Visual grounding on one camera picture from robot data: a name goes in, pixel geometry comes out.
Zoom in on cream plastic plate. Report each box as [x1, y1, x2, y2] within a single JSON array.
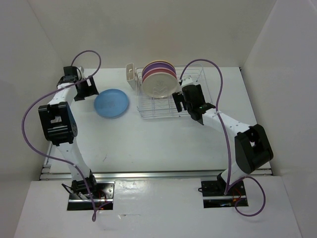
[[142, 73, 179, 99]]

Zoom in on blue plastic plate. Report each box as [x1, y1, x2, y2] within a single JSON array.
[[94, 89, 130, 119]]

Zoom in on pink plastic plate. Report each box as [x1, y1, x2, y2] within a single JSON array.
[[142, 68, 177, 80]]

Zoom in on purple plastic plate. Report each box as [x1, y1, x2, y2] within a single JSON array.
[[142, 63, 176, 75]]

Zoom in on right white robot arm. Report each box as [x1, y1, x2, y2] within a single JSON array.
[[172, 85, 273, 195]]

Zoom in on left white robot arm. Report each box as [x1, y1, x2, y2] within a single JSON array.
[[38, 66, 99, 198]]

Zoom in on cream cutlery holder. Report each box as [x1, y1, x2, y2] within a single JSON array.
[[126, 63, 136, 90]]

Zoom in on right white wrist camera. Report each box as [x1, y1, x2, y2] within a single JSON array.
[[180, 75, 194, 88]]

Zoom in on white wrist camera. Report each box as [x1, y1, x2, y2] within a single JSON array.
[[180, 75, 194, 88], [77, 66, 85, 79]]

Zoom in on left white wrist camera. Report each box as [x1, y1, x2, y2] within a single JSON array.
[[77, 66, 85, 79]]

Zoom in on white wire dish rack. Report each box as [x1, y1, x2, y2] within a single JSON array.
[[135, 64, 213, 120]]

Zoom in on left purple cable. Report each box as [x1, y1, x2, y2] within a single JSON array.
[[21, 51, 102, 222]]

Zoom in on purple cable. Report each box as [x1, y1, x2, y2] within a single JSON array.
[[21, 51, 102, 222], [179, 59, 266, 217]]

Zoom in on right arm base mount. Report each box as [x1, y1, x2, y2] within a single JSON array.
[[198, 180, 246, 201]]

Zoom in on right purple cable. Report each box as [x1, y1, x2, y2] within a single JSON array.
[[179, 59, 266, 217]]

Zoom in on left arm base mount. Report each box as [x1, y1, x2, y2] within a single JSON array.
[[61, 179, 116, 203]]

